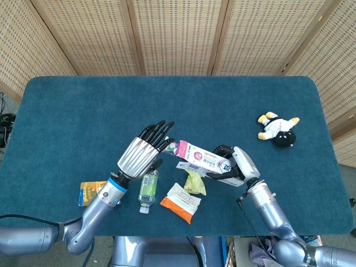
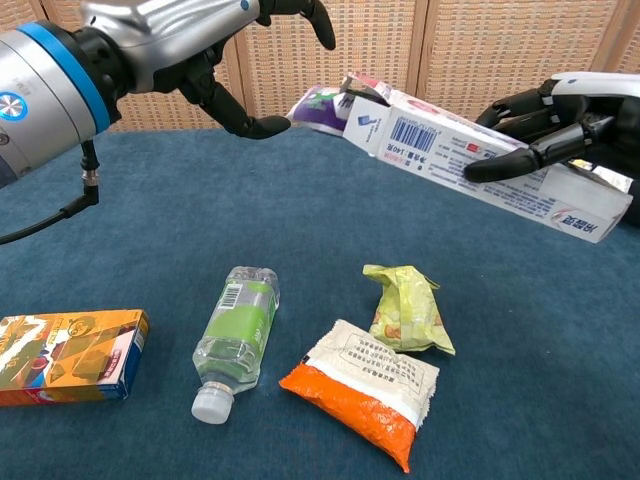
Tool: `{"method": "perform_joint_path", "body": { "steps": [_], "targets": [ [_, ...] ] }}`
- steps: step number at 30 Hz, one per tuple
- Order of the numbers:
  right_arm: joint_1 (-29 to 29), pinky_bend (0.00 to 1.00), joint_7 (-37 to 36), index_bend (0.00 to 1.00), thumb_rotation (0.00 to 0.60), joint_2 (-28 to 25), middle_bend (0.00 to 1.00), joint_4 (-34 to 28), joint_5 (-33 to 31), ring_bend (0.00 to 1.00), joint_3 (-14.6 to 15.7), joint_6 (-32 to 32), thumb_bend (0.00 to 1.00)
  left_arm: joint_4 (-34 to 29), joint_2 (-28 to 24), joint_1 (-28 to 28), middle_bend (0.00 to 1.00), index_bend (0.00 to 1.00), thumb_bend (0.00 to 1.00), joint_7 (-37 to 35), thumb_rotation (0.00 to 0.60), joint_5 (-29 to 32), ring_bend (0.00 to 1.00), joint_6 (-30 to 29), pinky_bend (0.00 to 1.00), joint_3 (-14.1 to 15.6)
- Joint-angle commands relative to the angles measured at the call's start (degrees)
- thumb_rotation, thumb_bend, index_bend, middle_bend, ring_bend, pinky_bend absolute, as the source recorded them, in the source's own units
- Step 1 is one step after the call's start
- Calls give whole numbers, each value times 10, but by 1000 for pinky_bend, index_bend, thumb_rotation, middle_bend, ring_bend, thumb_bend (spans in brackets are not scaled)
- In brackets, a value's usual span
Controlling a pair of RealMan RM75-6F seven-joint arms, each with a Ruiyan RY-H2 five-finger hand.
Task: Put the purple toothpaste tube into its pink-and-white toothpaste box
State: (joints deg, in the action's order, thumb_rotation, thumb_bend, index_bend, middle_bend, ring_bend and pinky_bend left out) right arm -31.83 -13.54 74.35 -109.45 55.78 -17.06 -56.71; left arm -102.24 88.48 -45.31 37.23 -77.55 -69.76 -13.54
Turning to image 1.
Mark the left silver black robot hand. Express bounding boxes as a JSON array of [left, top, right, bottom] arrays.
[[116, 120, 176, 181]]

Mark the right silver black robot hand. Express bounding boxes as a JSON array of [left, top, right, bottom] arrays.
[[207, 144, 261, 186]]

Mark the pink white box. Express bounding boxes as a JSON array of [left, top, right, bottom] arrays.
[[175, 140, 245, 187]]

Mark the clear bottle green label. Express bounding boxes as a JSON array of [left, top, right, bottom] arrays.
[[138, 169, 160, 214]]

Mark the black white plush penguin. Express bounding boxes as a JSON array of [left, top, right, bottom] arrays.
[[257, 111, 300, 148]]

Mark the crumpled yellow-green snack bag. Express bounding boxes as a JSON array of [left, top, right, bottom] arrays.
[[184, 170, 207, 196]]

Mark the orange printed snack carton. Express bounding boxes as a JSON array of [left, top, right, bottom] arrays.
[[77, 180, 108, 207]]

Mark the teal felt table cover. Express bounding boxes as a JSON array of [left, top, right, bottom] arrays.
[[0, 76, 354, 237]]

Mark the orange white snack packet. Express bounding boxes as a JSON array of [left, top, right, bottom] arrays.
[[160, 182, 202, 225]]

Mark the grey purple crumpled cloth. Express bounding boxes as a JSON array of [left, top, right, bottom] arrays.
[[249, 238, 279, 264]]

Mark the grey robot torso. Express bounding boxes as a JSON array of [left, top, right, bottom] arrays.
[[111, 236, 223, 267]]

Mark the woven wooden folding screen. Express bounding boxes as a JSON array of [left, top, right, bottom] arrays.
[[0, 0, 356, 167]]

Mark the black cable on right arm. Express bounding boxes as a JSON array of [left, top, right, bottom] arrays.
[[236, 194, 268, 245]]

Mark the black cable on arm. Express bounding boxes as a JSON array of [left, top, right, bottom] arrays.
[[236, 194, 268, 245], [0, 213, 81, 226]]

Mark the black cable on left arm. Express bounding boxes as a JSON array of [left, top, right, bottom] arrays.
[[0, 213, 81, 226]]

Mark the black equipment with cables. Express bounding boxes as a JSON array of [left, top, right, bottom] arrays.
[[0, 91, 17, 148]]

